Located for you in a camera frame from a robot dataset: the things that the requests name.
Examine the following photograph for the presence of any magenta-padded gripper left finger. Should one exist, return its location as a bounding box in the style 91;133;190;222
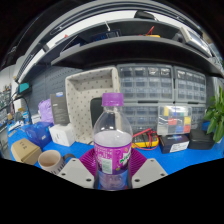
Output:
56;148;100;190

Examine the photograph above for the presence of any dark grey flat box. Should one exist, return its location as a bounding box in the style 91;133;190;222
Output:
49;91;71;126

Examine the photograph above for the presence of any black box with white label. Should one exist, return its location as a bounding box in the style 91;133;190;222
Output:
158;134;191;155

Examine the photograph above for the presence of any black case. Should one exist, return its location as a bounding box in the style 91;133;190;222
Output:
188;129;216;151

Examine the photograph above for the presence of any yellow multimeter with red leads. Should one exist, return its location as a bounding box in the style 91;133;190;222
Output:
131;128;161;151

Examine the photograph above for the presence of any purple plastic bag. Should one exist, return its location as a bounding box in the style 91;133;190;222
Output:
37;98;55;125

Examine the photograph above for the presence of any grey small-parts drawer cabinet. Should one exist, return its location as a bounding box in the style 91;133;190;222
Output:
121;100;161;134
116;63;175;101
173;65;208;103

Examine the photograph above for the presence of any black speaker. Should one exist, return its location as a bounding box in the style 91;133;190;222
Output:
89;97;105;128

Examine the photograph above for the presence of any blue tissue box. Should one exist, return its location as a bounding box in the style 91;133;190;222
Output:
24;121;54;150

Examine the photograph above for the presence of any green potted plant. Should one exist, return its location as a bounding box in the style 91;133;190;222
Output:
203;85;224;144

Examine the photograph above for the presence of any clear organizer with coloured parts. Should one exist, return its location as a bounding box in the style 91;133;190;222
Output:
157;105;193;136

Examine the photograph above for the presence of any white carton box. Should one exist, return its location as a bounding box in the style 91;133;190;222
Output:
49;122;76;148

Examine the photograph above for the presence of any white perforated storage crate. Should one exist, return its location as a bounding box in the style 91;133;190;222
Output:
64;66;121;145

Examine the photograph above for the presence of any black shelf unit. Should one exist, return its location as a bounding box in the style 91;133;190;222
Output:
16;9;224;84

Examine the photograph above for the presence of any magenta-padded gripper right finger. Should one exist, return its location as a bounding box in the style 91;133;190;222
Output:
127;148;169;190

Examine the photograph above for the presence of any beige mug with lettering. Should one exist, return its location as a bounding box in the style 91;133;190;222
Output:
37;149;77;176

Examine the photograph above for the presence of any brown cardboard box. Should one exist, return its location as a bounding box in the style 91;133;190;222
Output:
10;138;43;166

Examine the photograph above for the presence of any clear bottle with purple label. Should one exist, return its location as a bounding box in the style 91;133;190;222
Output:
92;92;134;192

